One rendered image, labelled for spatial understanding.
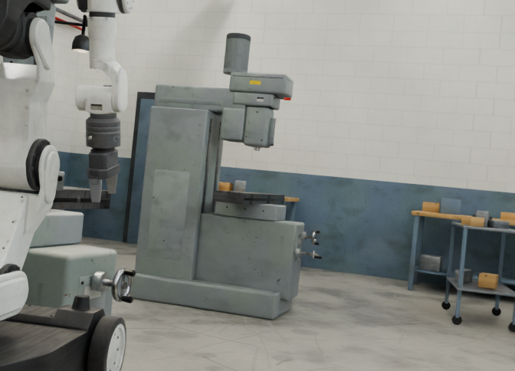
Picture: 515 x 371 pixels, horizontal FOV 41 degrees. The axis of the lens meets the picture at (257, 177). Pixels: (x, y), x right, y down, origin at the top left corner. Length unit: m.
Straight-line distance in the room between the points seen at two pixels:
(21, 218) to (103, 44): 0.51
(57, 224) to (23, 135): 0.74
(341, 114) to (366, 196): 1.10
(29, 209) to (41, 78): 0.35
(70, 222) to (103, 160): 0.88
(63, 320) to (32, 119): 0.56
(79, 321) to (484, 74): 7.30
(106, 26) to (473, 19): 7.41
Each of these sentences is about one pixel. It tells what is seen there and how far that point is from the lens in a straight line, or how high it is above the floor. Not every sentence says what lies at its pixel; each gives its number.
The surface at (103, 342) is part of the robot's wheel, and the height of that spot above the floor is 0.55.
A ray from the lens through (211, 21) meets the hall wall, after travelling 9.67.
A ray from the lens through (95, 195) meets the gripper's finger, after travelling 1.79.
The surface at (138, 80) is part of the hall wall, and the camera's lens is 9.98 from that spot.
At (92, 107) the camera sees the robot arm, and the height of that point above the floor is 1.17.
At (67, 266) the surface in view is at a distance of 2.37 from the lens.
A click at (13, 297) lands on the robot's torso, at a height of 0.68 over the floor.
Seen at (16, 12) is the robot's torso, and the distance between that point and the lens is 1.77.
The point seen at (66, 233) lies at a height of 0.76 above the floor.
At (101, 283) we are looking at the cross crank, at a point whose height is 0.62.
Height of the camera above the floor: 1.02
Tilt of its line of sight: level
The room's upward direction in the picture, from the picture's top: 6 degrees clockwise
